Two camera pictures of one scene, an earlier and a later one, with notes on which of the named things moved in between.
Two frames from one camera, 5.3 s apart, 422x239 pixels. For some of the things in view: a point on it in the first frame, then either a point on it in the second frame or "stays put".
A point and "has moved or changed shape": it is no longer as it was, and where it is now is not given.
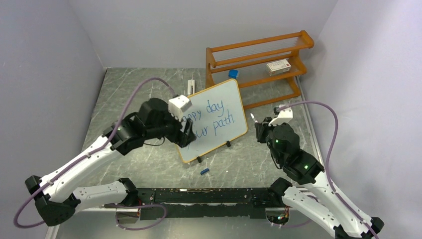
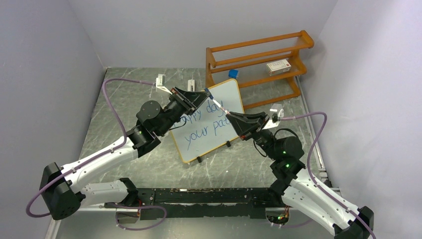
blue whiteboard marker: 252,116 has moved or changed shape
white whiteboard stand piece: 190,82 stays put
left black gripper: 185,140 to 189,100
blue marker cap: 204,171 to 210,96
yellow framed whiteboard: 217,117 stays put
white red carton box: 278,66 stays put
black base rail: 245,203 stays put
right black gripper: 262,128 to 248,125
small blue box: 233,73 stays put
